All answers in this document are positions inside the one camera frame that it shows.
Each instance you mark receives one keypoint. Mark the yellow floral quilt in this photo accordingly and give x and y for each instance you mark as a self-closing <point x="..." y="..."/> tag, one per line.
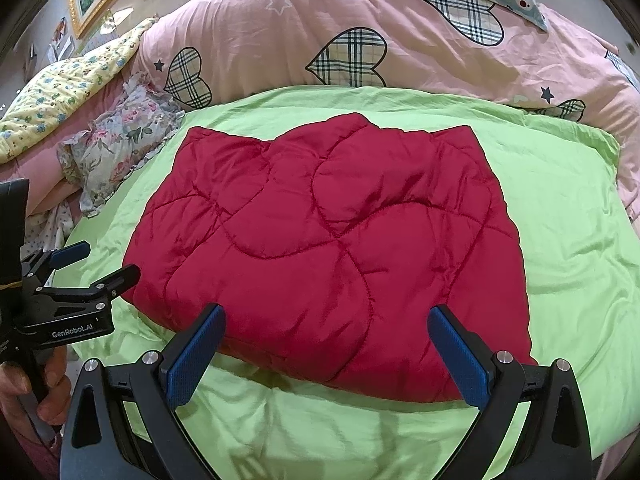
<point x="65" y="90"/>

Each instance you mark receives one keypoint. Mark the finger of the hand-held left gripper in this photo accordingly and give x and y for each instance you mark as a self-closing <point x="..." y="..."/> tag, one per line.
<point x="112" y="282"/>
<point x="70" y="255"/>

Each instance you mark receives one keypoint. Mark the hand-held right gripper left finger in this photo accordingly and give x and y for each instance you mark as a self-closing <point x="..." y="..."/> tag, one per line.
<point x="192" y="355"/>

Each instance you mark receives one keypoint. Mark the pink bedsheet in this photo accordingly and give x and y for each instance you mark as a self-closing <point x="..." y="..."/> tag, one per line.
<point x="45" y="175"/>

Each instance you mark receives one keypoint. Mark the red quilted jacket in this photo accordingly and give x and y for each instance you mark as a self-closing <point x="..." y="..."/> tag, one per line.
<point x="325" y="240"/>

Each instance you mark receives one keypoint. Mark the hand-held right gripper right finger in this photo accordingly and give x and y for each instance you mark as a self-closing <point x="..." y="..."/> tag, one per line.
<point x="460" y="355"/>

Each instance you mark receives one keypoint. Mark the floral ruffled pillow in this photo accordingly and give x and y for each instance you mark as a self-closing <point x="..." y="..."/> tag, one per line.
<point x="120" y="145"/>

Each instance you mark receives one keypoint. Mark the person's left hand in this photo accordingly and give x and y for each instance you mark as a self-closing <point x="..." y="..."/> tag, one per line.
<point x="60" y="385"/>

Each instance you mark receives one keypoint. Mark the light green blanket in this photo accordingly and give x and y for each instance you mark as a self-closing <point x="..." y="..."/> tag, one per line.
<point x="565" y="260"/>

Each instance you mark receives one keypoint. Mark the white dotted cloth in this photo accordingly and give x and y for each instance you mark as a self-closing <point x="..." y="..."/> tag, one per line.
<point x="47" y="230"/>

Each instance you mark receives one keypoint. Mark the pink plaid-heart quilt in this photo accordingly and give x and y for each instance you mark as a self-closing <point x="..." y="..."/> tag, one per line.
<point x="280" y="45"/>

